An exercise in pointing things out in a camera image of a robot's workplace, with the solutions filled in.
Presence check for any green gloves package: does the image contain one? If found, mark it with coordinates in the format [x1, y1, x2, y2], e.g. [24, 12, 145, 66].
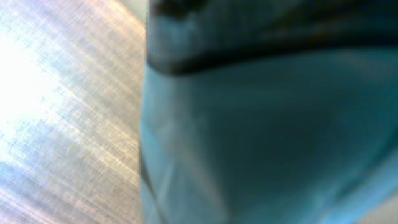
[139, 0, 397, 223]

